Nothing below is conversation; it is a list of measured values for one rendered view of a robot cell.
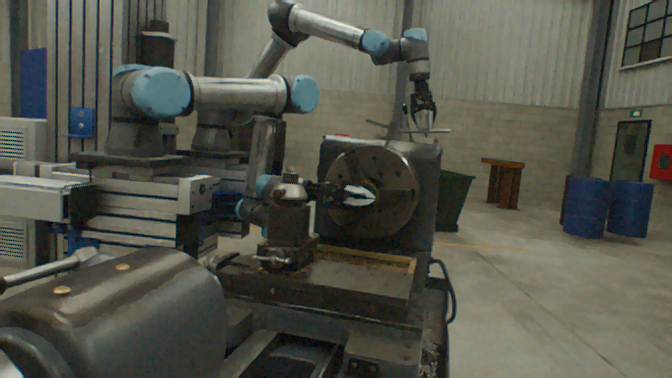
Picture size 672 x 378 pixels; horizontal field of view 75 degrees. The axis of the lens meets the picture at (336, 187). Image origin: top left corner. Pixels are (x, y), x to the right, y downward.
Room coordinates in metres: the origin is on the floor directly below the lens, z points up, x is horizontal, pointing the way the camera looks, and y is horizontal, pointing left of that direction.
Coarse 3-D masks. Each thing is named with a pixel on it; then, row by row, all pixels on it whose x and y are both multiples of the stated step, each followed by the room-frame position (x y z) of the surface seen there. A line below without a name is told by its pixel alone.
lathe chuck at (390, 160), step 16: (368, 144) 1.45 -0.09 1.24; (336, 160) 1.47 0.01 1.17; (368, 160) 1.44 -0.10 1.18; (384, 160) 1.43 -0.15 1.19; (400, 160) 1.42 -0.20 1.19; (336, 176) 1.47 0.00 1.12; (368, 176) 1.44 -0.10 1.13; (384, 176) 1.43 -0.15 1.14; (400, 176) 1.42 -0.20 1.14; (416, 176) 1.48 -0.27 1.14; (416, 192) 1.44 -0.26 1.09; (384, 208) 1.43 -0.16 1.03; (400, 208) 1.42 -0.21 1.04; (368, 224) 1.45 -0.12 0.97; (384, 224) 1.43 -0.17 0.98; (400, 224) 1.41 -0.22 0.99
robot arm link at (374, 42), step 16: (288, 0) 1.56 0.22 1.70; (272, 16) 1.57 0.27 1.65; (288, 16) 1.52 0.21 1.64; (304, 16) 1.51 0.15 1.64; (320, 16) 1.50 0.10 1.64; (304, 32) 1.55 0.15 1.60; (320, 32) 1.50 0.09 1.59; (336, 32) 1.47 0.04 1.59; (352, 32) 1.45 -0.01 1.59; (368, 32) 1.41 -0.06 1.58; (352, 48) 1.49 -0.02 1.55; (368, 48) 1.41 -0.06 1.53; (384, 48) 1.42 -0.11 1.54
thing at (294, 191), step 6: (276, 186) 0.91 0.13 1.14; (282, 186) 0.90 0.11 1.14; (288, 186) 0.89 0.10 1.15; (294, 186) 0.90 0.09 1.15; (300, 186) 0.91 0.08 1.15; (270, 192) 0.91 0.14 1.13; (288, 192) 0.89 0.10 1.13; (294, 192) 0.89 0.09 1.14; (300, 192) 0.90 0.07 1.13; (282, 198) 0.88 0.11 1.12; (288, 198) 0.88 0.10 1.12; (294, 198) 0.89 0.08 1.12; (300, 198) 0.89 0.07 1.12
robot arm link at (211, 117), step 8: (200, 112) 1.63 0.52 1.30; (208, 112) 1.62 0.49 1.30; (216, 112) 1.62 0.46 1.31; (224, 112) 1.65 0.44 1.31; (232, 112) 1.70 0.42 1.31; (200, 120) 1.63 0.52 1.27; (208, 120) 1.62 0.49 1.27; (216, 120) 1.62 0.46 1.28; (224, 120) 1.65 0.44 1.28; (232, 120) 1.72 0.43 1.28
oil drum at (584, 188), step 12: (576, 180) 6.84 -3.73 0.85; (588, 180) 6.71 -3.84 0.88; (600, 180) 7.08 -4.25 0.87; (576, 192) 6.82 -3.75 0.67; (588, 192) 6.69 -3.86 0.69; (600, 192) 6.65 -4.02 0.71; (576, 204) 6.79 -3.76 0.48; (588, 204) 6.68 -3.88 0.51; (600, 204) 6.65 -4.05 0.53; (576, 216) 6.77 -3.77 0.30; (588, 216) 6.67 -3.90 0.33; (600, 216) 6.66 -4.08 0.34; (564, 228) 6.97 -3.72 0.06; (576, 228) 6.75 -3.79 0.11; (588, 228) 6.66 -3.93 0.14; (600, 228) 6.67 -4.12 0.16
